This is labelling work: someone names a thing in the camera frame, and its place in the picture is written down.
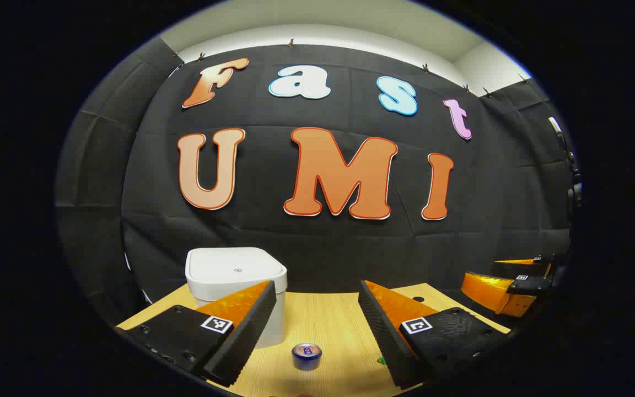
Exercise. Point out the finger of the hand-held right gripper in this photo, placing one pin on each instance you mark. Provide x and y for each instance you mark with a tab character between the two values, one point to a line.
521	267
488	292

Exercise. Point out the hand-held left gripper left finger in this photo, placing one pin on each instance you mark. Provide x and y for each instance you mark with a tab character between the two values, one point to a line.
251	325

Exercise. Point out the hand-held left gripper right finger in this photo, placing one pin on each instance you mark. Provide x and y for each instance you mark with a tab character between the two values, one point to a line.
381	331

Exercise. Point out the white desktop garbage bin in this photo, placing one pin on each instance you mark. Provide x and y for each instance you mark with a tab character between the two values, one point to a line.
229	270

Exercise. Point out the blue pop can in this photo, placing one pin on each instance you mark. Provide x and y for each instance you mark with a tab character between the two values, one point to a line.
306	357

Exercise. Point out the wooden desktop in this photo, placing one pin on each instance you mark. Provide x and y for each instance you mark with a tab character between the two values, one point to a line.
323	320

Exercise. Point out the dark stand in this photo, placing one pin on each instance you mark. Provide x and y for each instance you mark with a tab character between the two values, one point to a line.
571	193

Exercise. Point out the black backdrop cloth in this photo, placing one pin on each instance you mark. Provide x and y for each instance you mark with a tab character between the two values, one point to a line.
273	220

